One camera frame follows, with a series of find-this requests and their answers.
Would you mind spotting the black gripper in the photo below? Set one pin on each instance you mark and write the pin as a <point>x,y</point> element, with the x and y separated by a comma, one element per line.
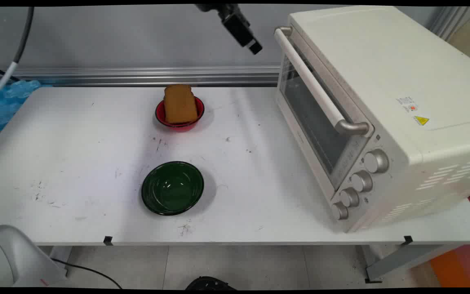
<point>222,9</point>

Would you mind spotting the grey white robot base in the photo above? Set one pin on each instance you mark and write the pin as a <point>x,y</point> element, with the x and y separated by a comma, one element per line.
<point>10,257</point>

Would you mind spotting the brown bread slice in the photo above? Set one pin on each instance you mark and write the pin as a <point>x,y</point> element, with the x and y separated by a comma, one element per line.
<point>180,104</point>

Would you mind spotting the red bowl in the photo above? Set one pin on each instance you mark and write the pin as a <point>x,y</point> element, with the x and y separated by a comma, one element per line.
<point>180,122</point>

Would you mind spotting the cream toaster oven body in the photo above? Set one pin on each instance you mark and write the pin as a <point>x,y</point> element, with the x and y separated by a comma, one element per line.
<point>402,81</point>

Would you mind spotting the dark green bowl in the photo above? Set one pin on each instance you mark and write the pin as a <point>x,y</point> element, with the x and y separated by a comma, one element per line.
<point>172,188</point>

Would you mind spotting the silver oven knob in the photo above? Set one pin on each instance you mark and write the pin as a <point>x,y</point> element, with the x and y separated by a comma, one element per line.
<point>362,181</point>
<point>349,197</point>
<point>376,161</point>
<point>340,211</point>

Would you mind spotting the black table edge clip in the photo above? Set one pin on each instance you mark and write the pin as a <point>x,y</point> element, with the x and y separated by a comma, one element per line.
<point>408,239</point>
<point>107,240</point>

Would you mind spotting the blue plastic wrap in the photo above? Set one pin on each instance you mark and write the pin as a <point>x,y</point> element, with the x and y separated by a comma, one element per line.
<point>2,102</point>

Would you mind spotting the black round floor object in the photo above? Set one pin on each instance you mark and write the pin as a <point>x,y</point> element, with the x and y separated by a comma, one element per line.
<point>210,283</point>

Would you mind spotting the grey metal table leg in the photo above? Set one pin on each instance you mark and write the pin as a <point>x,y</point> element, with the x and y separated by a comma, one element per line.
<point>406,259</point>

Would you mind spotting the white table leg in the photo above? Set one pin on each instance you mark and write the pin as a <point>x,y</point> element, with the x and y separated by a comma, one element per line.
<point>60,255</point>

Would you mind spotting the orange floor object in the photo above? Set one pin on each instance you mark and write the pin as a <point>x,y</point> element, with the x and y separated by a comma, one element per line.
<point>449,267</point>

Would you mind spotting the aluminium frame rail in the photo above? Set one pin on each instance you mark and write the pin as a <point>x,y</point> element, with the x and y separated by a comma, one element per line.
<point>145,76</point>

